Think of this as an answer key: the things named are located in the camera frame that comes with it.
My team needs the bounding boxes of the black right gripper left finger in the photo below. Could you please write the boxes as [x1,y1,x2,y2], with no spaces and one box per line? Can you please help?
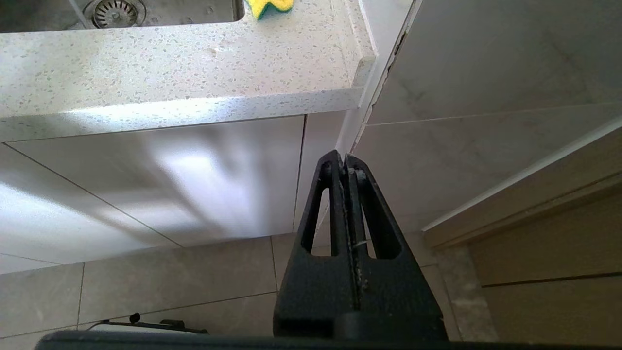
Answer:
[274,150,360,336]

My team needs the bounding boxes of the stainless steel sink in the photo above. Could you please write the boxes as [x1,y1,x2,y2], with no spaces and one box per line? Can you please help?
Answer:
[0,0,245,34]

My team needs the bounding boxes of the metal sink drain strainer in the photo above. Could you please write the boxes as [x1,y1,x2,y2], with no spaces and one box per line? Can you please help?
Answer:
[84,0,146,29]

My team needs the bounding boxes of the yellow green sponge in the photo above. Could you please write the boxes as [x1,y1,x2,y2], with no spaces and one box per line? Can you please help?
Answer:
[244,0,294,20]

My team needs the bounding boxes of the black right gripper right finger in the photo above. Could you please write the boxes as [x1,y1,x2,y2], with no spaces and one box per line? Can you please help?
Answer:
[346,155,447,340]

